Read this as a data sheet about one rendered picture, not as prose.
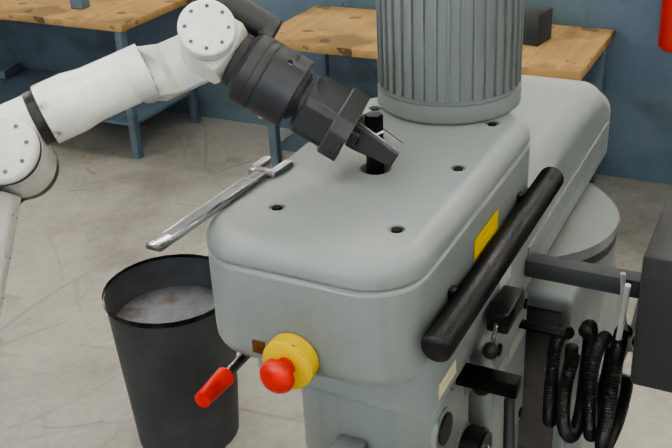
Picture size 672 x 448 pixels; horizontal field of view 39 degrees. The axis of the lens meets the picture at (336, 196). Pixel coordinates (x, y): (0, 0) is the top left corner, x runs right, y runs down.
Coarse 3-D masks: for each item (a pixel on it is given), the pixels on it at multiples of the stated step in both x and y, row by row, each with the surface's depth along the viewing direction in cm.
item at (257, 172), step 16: (288, 160) 116; (256, 176) 113; (272, 176) 113; (224, 192) 109; (240, 192) 109; (208, 208) 105; (176, 224) 102; (192, 224) 102; (160, 240) 99; (176, 240) 100
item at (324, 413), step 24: (312, 408) 125; (336, 408) 122; (360, 408) 120; (456, 408) 128; (312, 432) 127; (336, 432) 124; (360, 432) 122; (384, 432) 120; (408, 432) 119; (432, 432) 121; (456, 432) 130
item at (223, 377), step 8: (240, 360) 112; (224, 368) 110; (232, 368) 111; (216, 376) 109; (224, 376) 109; (232, 376) 110; (208, 384) 108; (216, 384) 108; (224, 384) 108; (200, 392) 106; (208, 392) 107; (216, 392) 107; (200, 400) 106; (208, 400) 106
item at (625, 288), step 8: (624, 272) 136; (624, 280) 136; (624, 288) 133; (624, 296) 134; (624, 304) 134; (624, 312) 135; (624, 320) 136; (632, 320) 146; (624, 328) 141; (632, 328) 146; (616, 336) 139; (632, 336) 146; (632, 352) 144; (624, 360) 147
